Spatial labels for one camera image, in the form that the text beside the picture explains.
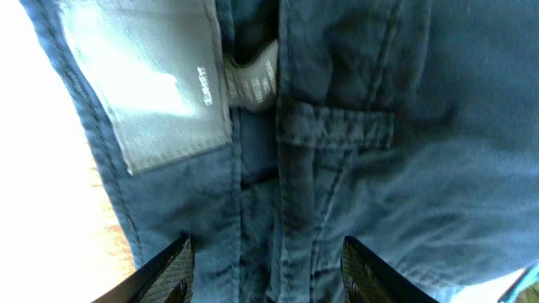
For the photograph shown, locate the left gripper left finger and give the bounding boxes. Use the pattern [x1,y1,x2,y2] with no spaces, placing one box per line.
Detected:
[93,234,195,303]

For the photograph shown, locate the navy blue shorts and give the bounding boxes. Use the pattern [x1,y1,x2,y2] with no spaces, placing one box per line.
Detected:
[23,1,538,302]

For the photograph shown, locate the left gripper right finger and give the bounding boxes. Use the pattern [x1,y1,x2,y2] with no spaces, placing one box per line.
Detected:
[341,236,437,303]

